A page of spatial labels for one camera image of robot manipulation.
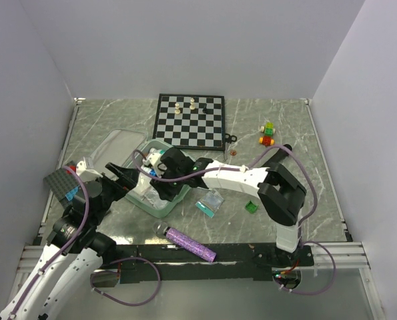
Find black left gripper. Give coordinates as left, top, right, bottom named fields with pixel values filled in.
left=91, top=161, right=139, bottom=225

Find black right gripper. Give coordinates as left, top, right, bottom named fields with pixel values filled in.
left=150, top=164, right=186, bottom=203

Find white medicine bottle green label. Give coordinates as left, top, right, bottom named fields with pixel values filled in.
left=148, top=148, right=164, bottom=157

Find blue white bandage roll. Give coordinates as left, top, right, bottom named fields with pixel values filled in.
left=142, top=167, right=158, bottom=177

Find white gauze pad packet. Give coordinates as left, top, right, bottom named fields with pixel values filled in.
left=129, top=179, right=151, bottom=200

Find black binder clip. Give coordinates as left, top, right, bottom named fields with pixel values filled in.
left=225, top=133, right=238, bottom=143

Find alcohol wipe sachets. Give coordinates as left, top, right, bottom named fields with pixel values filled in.
left=144, top=188, right=168, bottom=210

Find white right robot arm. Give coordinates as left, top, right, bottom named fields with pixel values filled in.
left=151, top=147, right=306, bottom=266

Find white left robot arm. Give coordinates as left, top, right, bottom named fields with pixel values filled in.
left=0, top=163, right=139, bottom=319

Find mint green medicine case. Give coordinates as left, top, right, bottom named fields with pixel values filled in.
left=76, top=129, right=189, bottom=219

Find blue lego brick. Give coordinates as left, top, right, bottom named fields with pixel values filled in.
left=65, top=186, right=79, bottom=201

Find black white chessboard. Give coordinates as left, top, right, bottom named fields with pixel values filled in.
left=153, top=93, right=226, bottom=151

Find grey lego baseplate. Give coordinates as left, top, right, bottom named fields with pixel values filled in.
left=44, top=168, right=79, bottom=207

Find cream chess pawn left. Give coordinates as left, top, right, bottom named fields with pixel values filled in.
left=175, top=103, right=181, bottom=115

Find cream chess pawn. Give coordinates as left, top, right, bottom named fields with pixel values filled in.
left=175, top=103, right=181, bottom=115
left=189, top=98, right=196, bottom=111

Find cream chess pawn right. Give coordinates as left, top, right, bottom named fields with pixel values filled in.
left=189, top=98, right=196, bottom=111

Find purple glitter microphone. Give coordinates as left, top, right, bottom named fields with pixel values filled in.
left=153, top=221, right=216, bottom=263

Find green plastic clip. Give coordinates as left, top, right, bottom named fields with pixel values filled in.
left=245, top=201, right=258, bottom=214

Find colourful toy block car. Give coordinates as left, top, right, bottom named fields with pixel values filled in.
left=259, top=122, right=276, bottom=147

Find black tube orange cap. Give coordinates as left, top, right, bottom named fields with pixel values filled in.
left=270, top=144, right=293, bottom=163

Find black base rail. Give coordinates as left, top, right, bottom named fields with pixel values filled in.
left=33, top=233, right=316, bottom=284

